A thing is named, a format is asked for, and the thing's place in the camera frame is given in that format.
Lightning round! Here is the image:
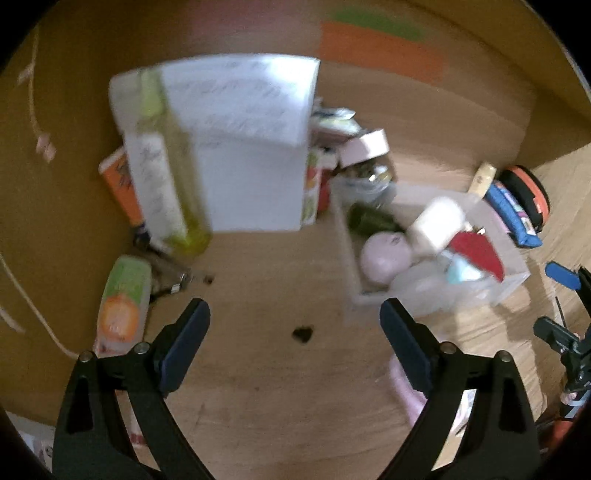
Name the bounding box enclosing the cream yellow small tube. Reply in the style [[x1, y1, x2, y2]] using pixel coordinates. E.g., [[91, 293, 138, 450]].
[[468, 162, 497, 199]]

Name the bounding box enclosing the stack of booklets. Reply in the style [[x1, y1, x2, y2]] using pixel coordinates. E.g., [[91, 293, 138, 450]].
[[310, 97, 363, 148]]

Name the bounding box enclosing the green orange tube package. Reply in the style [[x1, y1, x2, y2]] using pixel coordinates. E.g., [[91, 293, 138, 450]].
[[93, 255, 152, 357]]

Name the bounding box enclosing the fruit print white box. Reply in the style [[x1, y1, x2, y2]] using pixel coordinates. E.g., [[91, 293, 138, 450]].
[[301, 147, 322, 226]]

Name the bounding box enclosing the clear plastic storage bin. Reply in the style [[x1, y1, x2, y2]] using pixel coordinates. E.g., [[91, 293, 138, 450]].
[[331, 178, 530, 317]]

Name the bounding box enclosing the pink round compact case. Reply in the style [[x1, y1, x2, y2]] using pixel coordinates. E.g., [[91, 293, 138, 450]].
[[359, 232, 414, 285]]

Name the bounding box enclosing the black orange round case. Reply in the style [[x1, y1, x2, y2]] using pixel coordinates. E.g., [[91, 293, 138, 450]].
[[498, 165, 551, 232]]

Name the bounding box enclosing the red velvet tassel pouch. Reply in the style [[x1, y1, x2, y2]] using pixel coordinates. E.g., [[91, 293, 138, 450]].
[[449, 231, 505, 282]]

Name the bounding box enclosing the mint green small tube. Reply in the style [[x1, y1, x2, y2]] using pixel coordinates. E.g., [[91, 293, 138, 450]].
[[446, 255, 484, 284]]

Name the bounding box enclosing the pink rope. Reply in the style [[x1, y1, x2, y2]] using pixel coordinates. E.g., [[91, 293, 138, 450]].
[[386, 354, 429, 428]]

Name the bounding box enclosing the white standing paper folder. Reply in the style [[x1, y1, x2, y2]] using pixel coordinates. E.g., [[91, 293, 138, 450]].
[[160, 54, 320, 232]]

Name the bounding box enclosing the yellow green liquid bottle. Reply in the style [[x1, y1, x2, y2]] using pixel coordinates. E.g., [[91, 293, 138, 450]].
[[109, 67, 211, 256]]

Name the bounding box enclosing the dark green glass bottle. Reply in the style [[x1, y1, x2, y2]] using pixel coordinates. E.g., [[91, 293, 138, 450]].
[[346, 202, 404, 237]]

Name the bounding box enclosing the clear glass bowl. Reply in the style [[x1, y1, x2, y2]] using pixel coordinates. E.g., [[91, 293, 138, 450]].
[[335, 156, 396, 205]]

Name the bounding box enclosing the black binder clips pile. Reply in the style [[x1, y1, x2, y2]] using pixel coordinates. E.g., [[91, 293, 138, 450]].
[[132, 226, 214, 304]]

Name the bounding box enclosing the pink small cardboard box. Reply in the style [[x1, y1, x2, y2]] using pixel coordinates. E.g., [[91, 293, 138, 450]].
[[338, 129, 390, 168]]

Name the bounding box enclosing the small black clip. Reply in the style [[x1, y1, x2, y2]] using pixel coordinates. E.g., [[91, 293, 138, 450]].
[[291, 326, 315, 344]]

